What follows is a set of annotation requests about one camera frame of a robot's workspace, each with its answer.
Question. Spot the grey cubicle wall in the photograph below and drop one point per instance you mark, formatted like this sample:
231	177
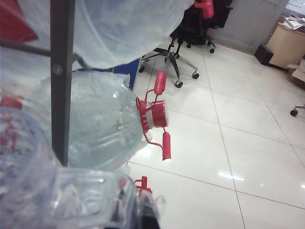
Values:
250	23

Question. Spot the dark brown box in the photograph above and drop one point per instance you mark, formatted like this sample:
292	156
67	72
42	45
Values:
263	55

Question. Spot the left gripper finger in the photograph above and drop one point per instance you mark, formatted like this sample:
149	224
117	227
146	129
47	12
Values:
149	214

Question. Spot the clear plastic mug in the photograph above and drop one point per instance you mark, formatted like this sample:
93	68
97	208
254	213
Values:
71	190

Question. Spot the black chair caster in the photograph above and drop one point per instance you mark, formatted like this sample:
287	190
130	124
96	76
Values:
295	111

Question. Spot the black office chair silver base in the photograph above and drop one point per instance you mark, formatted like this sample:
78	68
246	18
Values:
190	26

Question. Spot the open cardboard box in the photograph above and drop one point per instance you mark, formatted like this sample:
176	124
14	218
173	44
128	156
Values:
299	75

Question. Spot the paper stack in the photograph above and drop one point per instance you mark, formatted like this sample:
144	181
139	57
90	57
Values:
294	22

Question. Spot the blue partition panel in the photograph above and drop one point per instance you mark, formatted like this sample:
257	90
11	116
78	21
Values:
124	69

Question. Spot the grey metal rack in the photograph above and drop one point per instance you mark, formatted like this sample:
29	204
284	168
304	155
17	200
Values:
62	95

